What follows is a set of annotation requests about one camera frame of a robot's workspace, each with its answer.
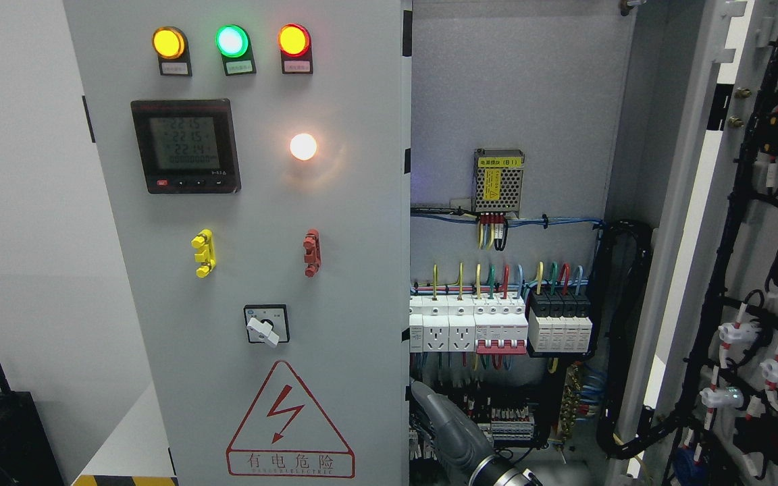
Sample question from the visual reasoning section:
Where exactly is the white socket breaker row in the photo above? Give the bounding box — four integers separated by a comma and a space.
409, 295, 475, 352

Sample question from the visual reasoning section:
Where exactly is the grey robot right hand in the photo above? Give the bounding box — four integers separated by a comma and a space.
410, 381, 503, 485

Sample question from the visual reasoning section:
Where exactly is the black box at left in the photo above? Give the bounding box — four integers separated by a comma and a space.
0, 363, 64, 485

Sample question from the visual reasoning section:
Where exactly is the red terminal post block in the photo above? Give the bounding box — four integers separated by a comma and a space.
303, 228, 321, 279

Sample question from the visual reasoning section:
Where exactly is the red indicator lamp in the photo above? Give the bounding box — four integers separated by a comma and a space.
278, 24, 314, 75

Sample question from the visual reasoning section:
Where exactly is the grey cabinet door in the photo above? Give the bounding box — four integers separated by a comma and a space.
597, 1, 778, 485
64, 1, 410, 485

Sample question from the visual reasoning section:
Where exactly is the green indicator lamp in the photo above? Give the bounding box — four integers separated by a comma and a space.
214, 24, 256, 76

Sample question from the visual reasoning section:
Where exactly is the red handle circuit breaker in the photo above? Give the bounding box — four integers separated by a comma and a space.
473, 296, 528, 356

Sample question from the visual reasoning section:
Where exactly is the relay terminal row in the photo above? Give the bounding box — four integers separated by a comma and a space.
439, 385, 540, 459

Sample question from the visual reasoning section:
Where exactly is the white glowing indicator lamp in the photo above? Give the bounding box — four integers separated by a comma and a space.
289, 133, 318, 162

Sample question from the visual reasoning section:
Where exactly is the brass ground bar right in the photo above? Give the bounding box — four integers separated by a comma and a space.
556, 362, 581, 445

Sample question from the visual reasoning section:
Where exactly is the black cable loom right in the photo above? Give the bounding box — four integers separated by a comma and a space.
592, 219, 680, 461

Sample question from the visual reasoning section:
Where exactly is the white rotary selector switch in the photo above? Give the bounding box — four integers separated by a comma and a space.
243, 304, 290, 348

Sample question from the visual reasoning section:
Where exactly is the yellow terminal post block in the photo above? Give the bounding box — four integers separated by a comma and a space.
191, 228, 217, 279

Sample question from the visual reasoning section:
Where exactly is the black white surge protector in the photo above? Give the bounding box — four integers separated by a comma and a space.
527, 290, 593, 354

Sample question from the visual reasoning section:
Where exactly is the red electric warning sticker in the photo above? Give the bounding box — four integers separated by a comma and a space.
226, 360, 355, 478

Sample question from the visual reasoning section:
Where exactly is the yellow indicator lamp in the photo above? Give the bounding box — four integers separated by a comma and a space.
152, 26, 192, 77

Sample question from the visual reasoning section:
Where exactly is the black digital power meter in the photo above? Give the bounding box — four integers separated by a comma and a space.
130, 99, 241, 194

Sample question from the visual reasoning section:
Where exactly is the metal mesh power supply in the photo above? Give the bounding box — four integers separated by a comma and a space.
472, 148, 525, 213

